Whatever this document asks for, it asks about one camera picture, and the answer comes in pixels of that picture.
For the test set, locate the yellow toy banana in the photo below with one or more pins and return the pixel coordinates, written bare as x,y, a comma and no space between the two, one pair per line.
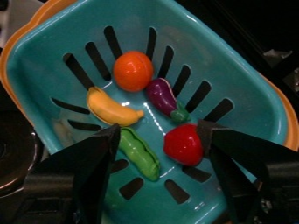
110,109

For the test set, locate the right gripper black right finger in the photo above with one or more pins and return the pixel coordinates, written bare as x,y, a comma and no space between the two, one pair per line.
237,157

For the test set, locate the red toy tomato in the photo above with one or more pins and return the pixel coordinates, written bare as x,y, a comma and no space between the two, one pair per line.
183,144

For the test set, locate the teal slotted plastic basket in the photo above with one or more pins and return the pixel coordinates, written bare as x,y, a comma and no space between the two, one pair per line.
233,58

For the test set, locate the orange toy fruit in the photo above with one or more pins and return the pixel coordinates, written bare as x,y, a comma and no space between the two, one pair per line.
132,71

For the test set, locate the purple toy eggplant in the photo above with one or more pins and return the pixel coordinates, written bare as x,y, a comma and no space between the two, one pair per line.
161,96

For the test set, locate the green toy pea pod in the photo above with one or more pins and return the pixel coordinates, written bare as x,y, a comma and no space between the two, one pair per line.
137,151

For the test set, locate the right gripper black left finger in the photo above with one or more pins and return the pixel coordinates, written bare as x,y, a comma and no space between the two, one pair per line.
90,163

